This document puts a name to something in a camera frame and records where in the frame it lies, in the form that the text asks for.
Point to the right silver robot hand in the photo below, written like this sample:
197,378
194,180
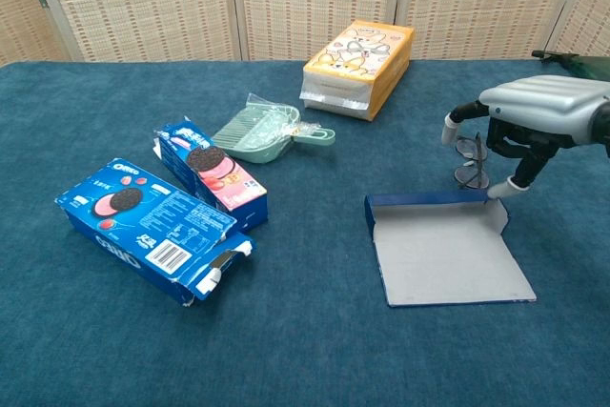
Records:
538,102

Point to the black eyeglasses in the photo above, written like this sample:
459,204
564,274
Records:
467,177

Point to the blue glasses case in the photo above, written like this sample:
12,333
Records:
443,254

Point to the blue pink Oreo box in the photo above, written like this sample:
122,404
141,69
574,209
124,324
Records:
214,173

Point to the torn blue Oreo box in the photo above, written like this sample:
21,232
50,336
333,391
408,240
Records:
157,221

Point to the green spray bottle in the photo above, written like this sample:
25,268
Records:
591,66

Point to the orange corgi tissue pack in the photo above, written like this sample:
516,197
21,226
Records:
352,59

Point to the green dustpan brush set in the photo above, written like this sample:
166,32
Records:
259,140

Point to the teal table cloth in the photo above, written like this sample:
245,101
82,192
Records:
305,369

